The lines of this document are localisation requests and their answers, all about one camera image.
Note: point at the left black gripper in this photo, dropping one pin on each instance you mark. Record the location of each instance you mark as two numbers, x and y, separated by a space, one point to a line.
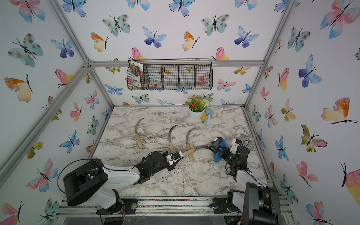
171 168

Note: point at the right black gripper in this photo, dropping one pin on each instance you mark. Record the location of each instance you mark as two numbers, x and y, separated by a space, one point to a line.
226 152

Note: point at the blue grey rag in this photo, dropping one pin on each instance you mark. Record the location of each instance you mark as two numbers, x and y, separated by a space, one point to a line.
217 156

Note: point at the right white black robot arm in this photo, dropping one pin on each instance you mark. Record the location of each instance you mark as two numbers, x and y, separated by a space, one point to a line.
258 204

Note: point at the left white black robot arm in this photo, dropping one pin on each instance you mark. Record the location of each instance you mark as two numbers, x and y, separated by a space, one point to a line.
88 183

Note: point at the white pot with plant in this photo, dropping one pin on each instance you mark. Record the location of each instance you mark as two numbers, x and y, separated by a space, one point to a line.
197 107

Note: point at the seed packet in basket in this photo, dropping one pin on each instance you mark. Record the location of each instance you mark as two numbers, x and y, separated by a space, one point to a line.
136 73

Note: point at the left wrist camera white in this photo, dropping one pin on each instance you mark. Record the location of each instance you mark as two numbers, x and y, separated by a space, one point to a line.
174 158

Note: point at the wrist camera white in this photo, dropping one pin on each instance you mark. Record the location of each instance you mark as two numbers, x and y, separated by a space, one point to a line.
174 158
235 144

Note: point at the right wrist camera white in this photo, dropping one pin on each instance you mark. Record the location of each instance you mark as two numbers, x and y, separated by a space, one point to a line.
235 144

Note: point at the aluminium front rail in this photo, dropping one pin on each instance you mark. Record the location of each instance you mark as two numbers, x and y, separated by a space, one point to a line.
166 206

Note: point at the black wire wall basket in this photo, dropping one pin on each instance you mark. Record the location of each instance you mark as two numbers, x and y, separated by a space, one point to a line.
174 74

